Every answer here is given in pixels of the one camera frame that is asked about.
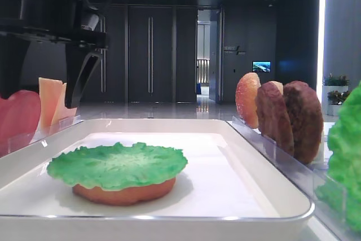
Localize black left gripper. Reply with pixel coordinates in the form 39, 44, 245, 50
1, 0, 109, 108

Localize red tomato slice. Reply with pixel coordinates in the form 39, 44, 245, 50
7, 90, 41, 139
1, 98, 11, 155

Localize left orange cheese slice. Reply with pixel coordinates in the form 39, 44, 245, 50
38, 77, 63, 129

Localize orange cheese slice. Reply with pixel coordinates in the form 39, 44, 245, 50
38, 77, 63, 129
51, 83, 77, 125

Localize right orange cheese slice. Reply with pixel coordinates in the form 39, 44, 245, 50
51, 83, 77, 125

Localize green lettuce leaf on tray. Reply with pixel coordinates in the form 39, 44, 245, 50
47, 142, 188, 191

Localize bun half under lettuce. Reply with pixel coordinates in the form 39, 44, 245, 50
72, 177, 176, 206

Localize left brown meat patty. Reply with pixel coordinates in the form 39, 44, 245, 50
255, 82, 294, 156

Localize brown meat patty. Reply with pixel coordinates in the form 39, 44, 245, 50
255, 82, 294, 156
283, 81, 323, 164

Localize right brown meat patty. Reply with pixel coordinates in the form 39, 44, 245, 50
283, 81, 323, 164

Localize green lettuce leaf in rack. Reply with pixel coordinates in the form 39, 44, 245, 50
316, 86, 360, 234

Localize left clear acrylic rack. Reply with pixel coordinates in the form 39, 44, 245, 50
1, 115, 82, 155

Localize clear acrylic rack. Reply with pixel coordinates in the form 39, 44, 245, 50
231, 116, 360, 240
1, 115, 82, 155

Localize dark double door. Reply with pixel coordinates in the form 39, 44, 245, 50
100, 5, 197, 103

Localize left golden bun half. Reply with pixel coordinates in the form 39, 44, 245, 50
235, 72, 261, 129

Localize golden bun half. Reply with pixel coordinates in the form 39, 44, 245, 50
235, 72, 261, 129
271, 81, 283, 95

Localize white rectangular metal tray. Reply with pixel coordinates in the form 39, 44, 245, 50
1, 119, 315, 240

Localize right golden bun half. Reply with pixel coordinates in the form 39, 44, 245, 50
271, 81, 283, 95

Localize potted plants in white planter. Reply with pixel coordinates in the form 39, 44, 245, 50
322, 73, 350, 116

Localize right clear acrylic rack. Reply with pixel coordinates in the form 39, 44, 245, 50
231, 116, 360, 240

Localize small wall screen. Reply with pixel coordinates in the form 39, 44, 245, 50
252, 62, 271, 73

